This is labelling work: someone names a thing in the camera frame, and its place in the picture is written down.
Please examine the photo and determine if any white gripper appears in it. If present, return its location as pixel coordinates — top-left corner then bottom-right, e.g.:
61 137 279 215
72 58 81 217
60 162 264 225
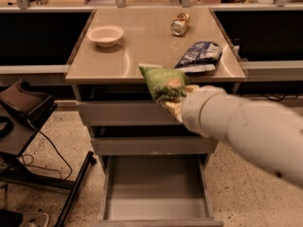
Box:
165 84 226 138

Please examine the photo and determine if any green jalapeno chip bag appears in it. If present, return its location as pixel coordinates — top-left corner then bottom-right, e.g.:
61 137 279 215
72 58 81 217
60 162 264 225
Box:
138 63 190 103

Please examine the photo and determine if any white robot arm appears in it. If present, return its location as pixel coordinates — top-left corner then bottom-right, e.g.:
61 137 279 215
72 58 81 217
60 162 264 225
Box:
165 86 303 187

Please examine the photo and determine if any grey drawer cabinet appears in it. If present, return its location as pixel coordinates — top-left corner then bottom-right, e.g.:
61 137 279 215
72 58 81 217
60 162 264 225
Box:
64 6 248 172

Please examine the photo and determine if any blue white chip bag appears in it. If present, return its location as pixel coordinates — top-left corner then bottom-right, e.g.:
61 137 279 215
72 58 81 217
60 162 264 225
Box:
174 41 223 73

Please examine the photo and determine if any middle grey drawer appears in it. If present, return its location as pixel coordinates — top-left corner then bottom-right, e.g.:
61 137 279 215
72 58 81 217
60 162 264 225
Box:
91 136 218 155

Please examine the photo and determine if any grey drawer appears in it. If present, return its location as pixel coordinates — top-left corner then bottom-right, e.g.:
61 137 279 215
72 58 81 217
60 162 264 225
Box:
91 136 218 155
93 155 223 227
76 98 237 127

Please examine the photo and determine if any top grey drawer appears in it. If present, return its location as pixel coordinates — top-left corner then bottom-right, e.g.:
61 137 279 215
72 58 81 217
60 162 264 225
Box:
76 98 237 127

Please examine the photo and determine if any bottom grey drawer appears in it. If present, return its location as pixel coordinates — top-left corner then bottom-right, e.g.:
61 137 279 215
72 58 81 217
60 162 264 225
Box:
93 155 223 227

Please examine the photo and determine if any gold soda can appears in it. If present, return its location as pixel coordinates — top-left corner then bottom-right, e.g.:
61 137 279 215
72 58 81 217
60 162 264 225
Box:
170 12 190 36

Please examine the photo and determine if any white bowl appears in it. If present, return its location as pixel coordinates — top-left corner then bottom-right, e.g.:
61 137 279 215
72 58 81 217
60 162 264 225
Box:
87 26 124 48

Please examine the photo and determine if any black headset device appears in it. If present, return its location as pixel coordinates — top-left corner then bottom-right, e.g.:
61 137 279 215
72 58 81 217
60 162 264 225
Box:
0 79 55 127

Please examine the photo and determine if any white sneaker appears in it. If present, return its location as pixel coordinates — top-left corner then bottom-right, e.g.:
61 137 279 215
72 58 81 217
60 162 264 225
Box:
21 213 49 227

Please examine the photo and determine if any black cable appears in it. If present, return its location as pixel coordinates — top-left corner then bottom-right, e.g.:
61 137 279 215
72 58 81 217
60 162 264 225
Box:
20 119 74 182

